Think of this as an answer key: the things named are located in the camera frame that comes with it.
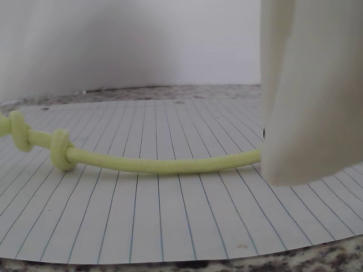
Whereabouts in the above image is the pale yellow knotted rope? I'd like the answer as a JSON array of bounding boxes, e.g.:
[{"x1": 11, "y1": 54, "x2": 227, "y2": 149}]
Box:
[{"x1": 0, "y1": 109, "x2": 262, "y2": 174}]

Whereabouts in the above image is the lined paper sheet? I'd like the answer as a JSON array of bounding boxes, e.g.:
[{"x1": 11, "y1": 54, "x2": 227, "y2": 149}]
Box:
[{"x1": 0, "y1": 98, "x2": 363, "y2": 266}]

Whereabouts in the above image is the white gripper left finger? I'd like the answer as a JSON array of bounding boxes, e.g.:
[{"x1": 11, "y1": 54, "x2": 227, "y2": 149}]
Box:
[{"x1": 260, "y1": 0, "x2": 295, "y2": 155}]

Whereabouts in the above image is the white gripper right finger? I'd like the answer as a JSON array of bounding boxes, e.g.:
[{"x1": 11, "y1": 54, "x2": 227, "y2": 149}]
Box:
[{"x1": 262, "y1": 0, "x2": 363, "y2": 187}]

